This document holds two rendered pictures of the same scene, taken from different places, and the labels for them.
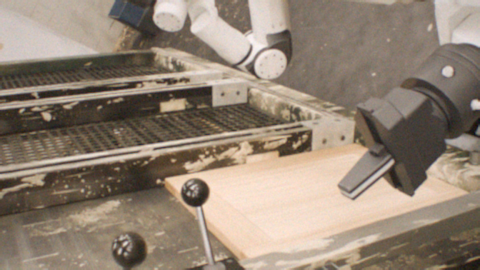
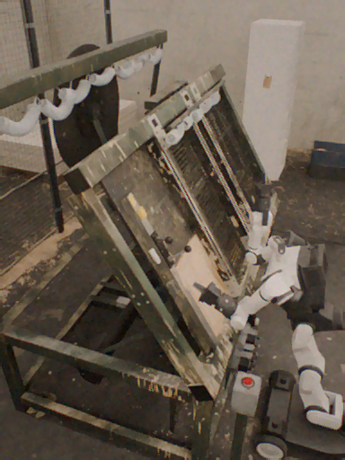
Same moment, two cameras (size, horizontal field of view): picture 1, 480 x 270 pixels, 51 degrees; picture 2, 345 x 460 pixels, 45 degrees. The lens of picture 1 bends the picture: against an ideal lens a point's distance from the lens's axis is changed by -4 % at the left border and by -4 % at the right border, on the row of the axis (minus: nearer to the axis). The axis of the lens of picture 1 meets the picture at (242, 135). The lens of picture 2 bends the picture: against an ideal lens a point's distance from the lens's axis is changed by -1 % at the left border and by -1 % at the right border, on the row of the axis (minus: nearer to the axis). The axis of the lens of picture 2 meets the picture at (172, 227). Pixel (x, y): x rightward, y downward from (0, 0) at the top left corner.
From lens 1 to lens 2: 142 cm
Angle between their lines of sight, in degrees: 15
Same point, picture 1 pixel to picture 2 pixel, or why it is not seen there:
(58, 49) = (278, 121)
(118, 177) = (191, 219)
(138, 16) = (317, 162)
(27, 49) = (271, 103)
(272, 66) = (250, 259)
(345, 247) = (185, 293)
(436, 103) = (218, 300)
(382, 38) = not seen: hidden behind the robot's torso
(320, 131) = (230, 283)
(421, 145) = (208, 298)
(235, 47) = (252, 243)
